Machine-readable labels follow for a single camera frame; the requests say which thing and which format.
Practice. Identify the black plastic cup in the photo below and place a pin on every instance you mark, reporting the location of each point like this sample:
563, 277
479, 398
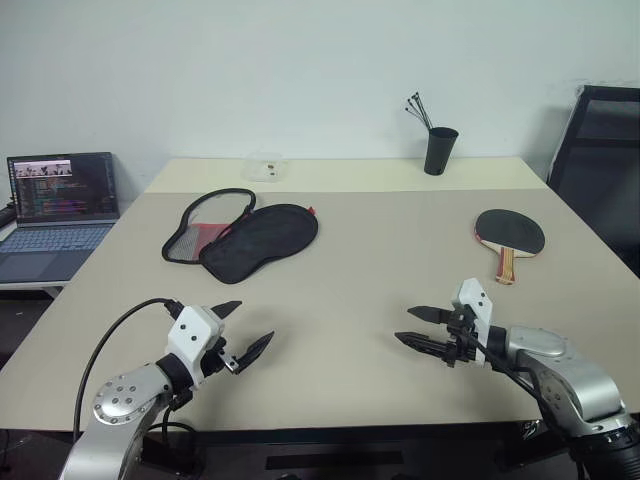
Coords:
440, 150

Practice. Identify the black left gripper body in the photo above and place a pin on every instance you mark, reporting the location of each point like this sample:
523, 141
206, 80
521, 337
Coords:
219, 356

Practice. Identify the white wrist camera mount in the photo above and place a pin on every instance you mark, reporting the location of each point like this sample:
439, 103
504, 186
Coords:
475, 297
192, 332

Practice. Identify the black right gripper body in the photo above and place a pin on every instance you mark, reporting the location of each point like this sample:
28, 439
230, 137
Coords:
459, 342

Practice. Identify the clear plastic container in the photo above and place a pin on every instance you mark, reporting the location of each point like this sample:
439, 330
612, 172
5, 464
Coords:
265, 172

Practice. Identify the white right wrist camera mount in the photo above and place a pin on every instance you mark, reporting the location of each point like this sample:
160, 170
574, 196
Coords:
475, 297

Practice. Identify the grey open laptop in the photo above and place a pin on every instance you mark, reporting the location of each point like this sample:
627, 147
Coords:
60, 190

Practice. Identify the table tennis paddle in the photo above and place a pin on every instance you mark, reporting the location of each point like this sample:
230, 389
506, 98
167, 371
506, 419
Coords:
510, 230

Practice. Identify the black red paddle case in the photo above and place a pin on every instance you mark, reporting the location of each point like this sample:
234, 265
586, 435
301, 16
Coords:
260, 235

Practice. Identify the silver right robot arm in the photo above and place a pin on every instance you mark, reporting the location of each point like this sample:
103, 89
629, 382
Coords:
575, 375

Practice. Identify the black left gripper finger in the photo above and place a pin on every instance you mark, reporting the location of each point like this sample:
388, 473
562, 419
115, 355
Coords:
255, 350
227, 307

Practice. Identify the black mesh office chair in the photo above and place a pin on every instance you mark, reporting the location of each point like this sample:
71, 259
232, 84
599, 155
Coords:
600, 165

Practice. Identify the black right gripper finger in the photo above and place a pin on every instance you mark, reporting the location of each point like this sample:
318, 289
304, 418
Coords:
430, 315
422, 342

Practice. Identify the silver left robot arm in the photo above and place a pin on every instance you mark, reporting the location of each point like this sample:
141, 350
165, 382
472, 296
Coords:
120, 395

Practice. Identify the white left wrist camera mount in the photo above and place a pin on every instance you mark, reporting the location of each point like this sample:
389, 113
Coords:
192, 332

